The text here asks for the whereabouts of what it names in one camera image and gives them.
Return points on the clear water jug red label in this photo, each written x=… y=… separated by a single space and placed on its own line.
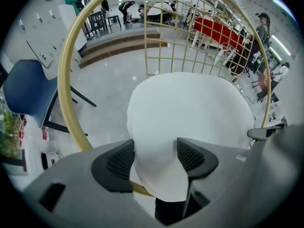
x=48 y=139

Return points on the blue chair with black legs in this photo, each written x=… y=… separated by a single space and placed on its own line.
x=26 y=89

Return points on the small beige black appliance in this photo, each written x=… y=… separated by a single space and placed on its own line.
x=50 y=160

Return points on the wooden platform steps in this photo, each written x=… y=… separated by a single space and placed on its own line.
x=123 y=43

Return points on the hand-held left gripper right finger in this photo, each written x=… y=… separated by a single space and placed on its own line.
x=197 y=160

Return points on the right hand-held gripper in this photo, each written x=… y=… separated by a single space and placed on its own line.
x=285 y=151

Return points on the white lockers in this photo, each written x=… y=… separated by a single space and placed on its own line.
x=35 y=32

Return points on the red table with white legs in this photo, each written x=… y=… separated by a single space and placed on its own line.
x=218 y=32

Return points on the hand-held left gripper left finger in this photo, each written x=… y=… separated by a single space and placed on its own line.
x=114 y=167

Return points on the person's black trousers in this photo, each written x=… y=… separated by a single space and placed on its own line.
x=166 y=211

